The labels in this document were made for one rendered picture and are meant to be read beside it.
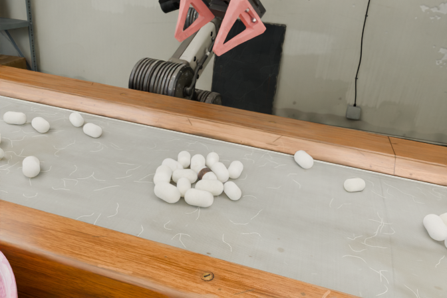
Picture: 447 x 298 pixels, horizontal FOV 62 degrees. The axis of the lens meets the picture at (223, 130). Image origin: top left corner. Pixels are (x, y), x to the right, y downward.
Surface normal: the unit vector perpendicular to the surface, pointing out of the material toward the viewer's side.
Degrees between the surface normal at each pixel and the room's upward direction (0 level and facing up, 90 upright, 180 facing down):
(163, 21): 90
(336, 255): 0
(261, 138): 45
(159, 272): 0
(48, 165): 0
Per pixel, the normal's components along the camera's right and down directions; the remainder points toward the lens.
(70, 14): -0.20, 0.36
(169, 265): 0.10, -0.92
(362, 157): -0.11, -0.40
